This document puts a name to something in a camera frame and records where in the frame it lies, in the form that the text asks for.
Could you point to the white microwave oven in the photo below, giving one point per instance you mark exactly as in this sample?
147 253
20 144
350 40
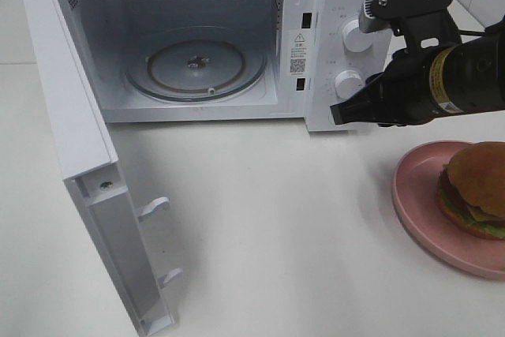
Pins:
305 53

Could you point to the pink speckled plate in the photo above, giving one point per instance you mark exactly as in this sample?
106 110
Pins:
414 197

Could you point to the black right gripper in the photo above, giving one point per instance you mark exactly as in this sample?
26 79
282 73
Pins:
401 96

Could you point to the glass microwave turntable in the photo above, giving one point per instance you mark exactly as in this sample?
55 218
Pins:
196 64

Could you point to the white microwave knob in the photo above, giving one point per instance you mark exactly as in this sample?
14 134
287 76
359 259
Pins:
354 39
348 83

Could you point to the white microwave door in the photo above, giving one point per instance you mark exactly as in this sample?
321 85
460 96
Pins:
90 165

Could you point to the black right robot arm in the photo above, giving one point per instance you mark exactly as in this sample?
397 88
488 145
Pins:
448 80

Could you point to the burger with lettuce and cheese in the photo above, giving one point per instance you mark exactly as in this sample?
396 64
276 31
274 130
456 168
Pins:
470 190

